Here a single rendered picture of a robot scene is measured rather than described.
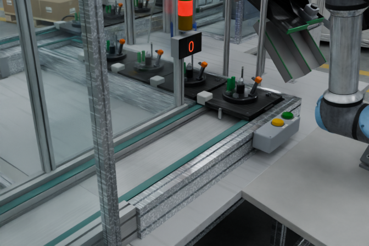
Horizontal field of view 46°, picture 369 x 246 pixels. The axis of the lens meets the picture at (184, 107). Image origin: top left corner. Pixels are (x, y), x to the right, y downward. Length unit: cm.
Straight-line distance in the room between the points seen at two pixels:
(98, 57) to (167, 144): 71
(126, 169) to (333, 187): 64
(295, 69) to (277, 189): 67
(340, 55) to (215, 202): 56
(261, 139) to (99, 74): 77
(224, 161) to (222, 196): 12
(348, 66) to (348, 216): 43
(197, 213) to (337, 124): 50
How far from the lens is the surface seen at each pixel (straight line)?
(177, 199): 125
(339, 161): 159
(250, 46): 269
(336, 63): 134
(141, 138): 146
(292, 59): 192
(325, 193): 142
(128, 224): 115
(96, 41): 82
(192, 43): 153
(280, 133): 150
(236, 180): 141
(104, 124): 88
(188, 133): 154
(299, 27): 181
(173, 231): 122
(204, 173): 131
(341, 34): 130
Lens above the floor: 167
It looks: 26 degrees down
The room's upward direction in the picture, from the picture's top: straight up
